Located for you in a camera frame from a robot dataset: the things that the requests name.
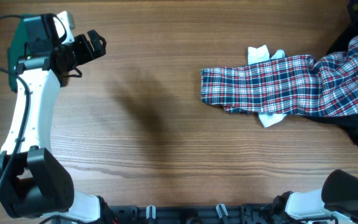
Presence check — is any green cloth garment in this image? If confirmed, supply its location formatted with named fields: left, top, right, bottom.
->
left=7, top=20, right=28, bottom=74

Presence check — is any red blue plaid shirt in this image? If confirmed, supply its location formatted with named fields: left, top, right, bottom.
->
left=201, top=36, right=358, bottom=117

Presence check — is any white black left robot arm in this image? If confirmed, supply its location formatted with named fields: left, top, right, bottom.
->
left=0, top=30, right=113, bottom=223

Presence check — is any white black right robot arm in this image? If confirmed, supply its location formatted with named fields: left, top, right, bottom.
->
left=270, top=169, right=358, bottom=223

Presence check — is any white light-blue striped shirt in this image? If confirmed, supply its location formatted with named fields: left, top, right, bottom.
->
left=247, top=44, right=288, bottom=129

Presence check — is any black cloth garment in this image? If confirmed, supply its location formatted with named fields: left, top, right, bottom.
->
left=305, top=0, right=358, bottom=148

